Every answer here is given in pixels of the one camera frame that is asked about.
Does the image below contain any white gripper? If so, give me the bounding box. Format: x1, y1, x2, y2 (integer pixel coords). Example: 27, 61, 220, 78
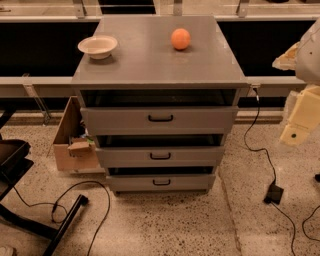
280, 85, 320, 146

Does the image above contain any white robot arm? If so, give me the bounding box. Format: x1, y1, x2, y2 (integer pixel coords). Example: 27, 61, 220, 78
272, 19, 320, 146

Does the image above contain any grey drawer cabinet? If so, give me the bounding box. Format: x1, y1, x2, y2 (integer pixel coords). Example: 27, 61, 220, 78
70, 15, 249, 196

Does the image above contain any grey top drawer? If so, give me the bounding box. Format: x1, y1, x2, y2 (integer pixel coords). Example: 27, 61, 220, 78
81, 107, 237, 135

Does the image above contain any grey metal railing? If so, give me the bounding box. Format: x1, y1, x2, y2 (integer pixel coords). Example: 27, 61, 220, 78
0, 0, 320, 126

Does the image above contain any orange fruit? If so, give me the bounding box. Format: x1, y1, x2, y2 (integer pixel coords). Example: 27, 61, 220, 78
171, 28, 191, 50

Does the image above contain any white paper bowl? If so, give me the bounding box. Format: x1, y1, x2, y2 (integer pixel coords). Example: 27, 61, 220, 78
78, 35, 118, 60

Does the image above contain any cardboard box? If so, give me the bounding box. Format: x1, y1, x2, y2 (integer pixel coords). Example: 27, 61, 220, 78
53, 96, 100, 172

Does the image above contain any black cable left floor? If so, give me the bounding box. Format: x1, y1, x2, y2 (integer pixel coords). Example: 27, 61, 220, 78
12, 180, 112, 256

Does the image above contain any black stand frame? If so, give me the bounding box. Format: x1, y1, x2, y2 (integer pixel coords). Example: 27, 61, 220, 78
1, 113, 90, 256

